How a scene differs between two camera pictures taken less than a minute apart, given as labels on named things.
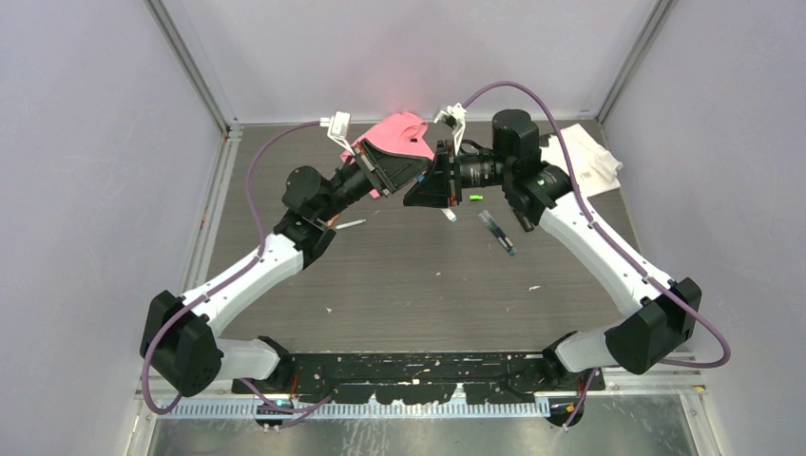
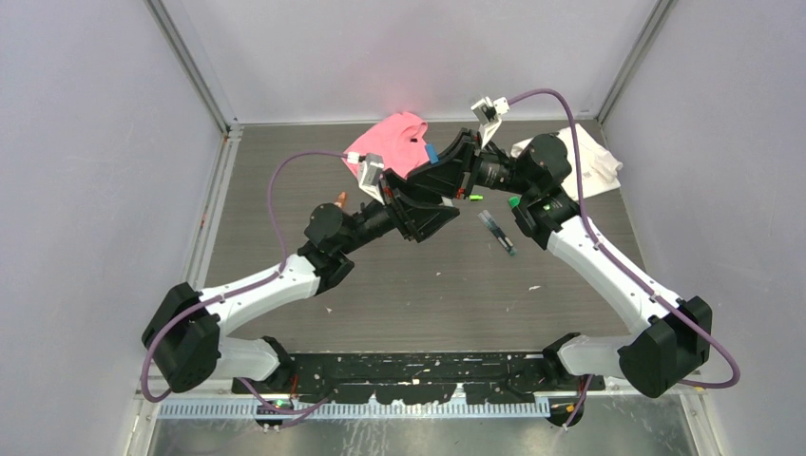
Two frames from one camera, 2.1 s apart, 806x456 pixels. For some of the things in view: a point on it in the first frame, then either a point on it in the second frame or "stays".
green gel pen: x=511 y=249 stays
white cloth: x=594 y=167 stays
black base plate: x=412 y=378 stays
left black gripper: x=394 y=173 -> x=414 y=221
